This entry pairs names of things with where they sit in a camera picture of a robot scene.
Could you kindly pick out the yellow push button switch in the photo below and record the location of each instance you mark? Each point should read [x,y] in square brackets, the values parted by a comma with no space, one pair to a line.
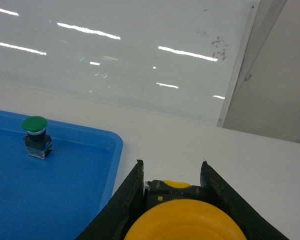
[176,211]

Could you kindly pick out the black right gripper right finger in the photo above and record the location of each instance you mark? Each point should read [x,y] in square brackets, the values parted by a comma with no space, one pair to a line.
[217,192]

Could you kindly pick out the blue plastic tray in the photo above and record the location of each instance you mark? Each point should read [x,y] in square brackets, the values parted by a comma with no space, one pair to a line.
[57,197]

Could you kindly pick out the white glossy back panel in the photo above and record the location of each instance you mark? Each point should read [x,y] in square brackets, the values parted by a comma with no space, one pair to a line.
[173,57]

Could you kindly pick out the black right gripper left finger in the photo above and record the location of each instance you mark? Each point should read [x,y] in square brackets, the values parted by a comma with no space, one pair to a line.
[122,210]

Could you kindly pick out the green push button switch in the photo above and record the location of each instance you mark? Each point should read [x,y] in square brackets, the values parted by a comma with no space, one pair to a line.
[37,143]

